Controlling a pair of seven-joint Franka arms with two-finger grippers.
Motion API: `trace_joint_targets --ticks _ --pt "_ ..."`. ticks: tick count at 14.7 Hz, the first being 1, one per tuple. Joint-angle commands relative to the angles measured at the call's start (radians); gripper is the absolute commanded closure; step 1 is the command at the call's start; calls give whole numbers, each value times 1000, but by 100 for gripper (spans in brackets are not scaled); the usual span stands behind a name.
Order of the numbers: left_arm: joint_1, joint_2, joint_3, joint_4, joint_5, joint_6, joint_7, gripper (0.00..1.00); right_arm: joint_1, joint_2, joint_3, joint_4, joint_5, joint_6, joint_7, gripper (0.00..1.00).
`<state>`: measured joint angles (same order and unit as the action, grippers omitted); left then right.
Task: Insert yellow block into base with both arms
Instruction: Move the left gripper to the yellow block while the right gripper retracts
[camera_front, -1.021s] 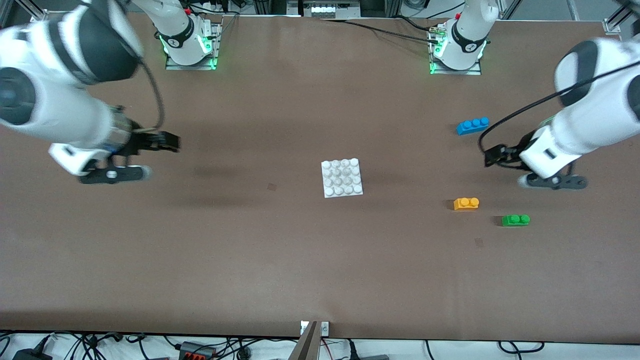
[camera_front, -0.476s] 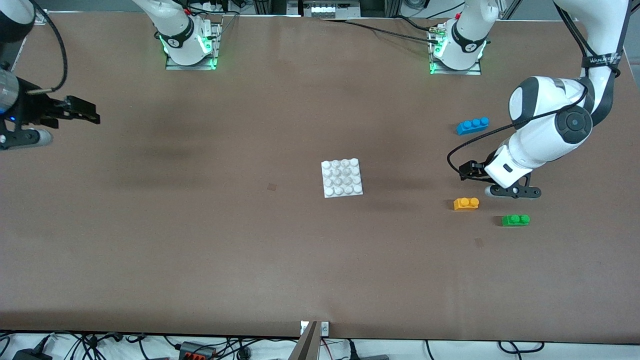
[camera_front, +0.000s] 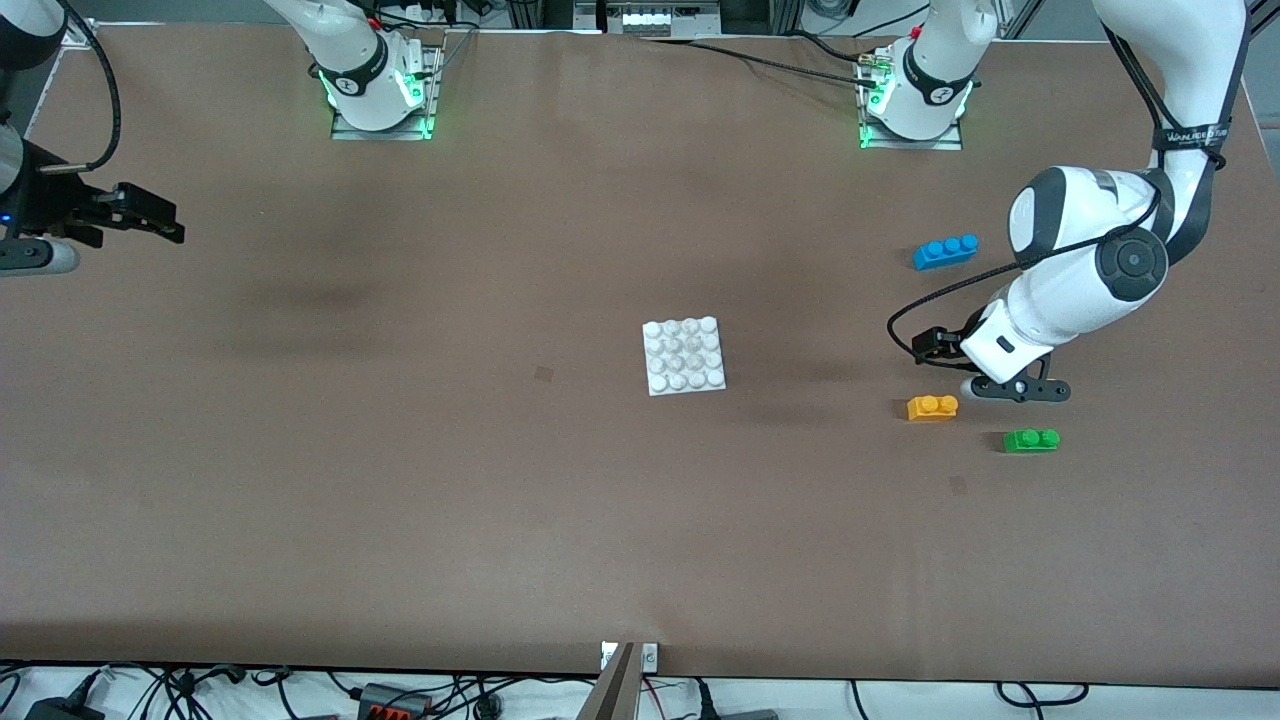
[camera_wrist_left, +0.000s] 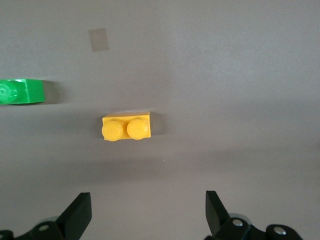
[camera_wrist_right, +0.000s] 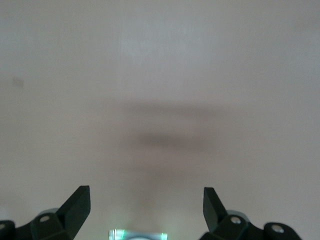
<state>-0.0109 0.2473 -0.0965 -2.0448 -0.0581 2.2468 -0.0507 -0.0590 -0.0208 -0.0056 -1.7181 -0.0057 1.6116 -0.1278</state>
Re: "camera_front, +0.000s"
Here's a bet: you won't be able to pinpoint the white studded base plate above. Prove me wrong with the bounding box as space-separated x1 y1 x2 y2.
642 316 728 398

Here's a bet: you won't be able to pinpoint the blue three-stud block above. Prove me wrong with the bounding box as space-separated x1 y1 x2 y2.
912 234 980 271

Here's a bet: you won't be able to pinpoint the white power strip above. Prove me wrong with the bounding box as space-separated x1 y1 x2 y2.
605 0 721 39

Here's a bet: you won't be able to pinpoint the black power adapter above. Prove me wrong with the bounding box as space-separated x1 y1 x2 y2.
25 695 107 720

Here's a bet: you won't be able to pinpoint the black box red connectors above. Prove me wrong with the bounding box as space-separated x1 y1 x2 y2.
357 683 434 720

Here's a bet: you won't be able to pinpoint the short black table cable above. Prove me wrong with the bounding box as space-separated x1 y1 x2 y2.
782 30 891 67

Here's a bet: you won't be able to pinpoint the long black table cable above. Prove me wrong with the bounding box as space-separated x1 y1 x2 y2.
640 36 877 87

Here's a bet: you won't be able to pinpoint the looped black floor cable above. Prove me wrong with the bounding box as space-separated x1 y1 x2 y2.
995 682 1091 707

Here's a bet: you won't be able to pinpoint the grey slanted post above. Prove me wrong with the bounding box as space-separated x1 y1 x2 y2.
577 642 642 720

